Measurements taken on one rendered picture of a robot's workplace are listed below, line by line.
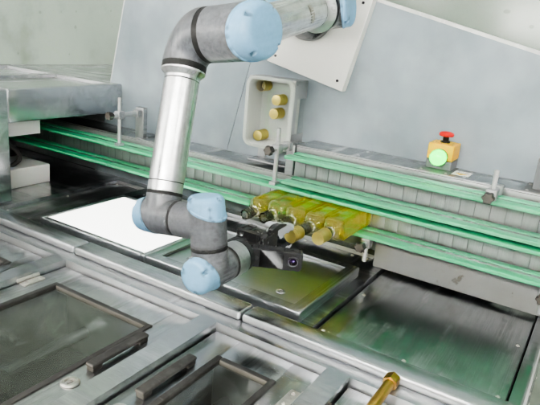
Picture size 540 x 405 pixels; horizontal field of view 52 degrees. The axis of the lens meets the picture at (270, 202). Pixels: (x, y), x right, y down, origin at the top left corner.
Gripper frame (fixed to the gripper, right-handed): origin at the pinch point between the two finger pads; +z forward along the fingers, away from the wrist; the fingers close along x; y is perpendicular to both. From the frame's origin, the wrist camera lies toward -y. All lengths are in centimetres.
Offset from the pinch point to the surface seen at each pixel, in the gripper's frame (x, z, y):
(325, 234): -1.2, 4.0, -7.0
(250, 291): 11.8, -11.8, 3.3
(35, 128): -7, 12, 114
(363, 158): -15.7, 31.2, -3.6
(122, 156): 2, 31, 90
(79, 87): -22, 23, 104
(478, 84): -39, 44, -28
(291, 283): 12.4, 0.0, -1.3
